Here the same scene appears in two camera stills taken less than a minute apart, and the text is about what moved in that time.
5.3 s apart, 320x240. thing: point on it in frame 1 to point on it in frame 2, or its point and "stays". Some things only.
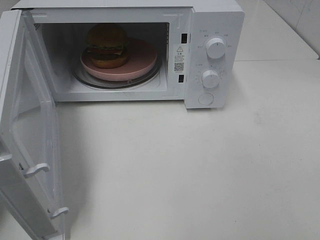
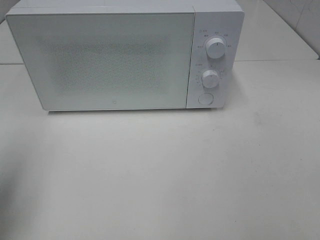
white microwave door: x=29 y=170 to x=98 y=61
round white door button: x=206 y=98 stays
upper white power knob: x=215 y=48 stays
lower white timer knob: x=210 y=78 stays
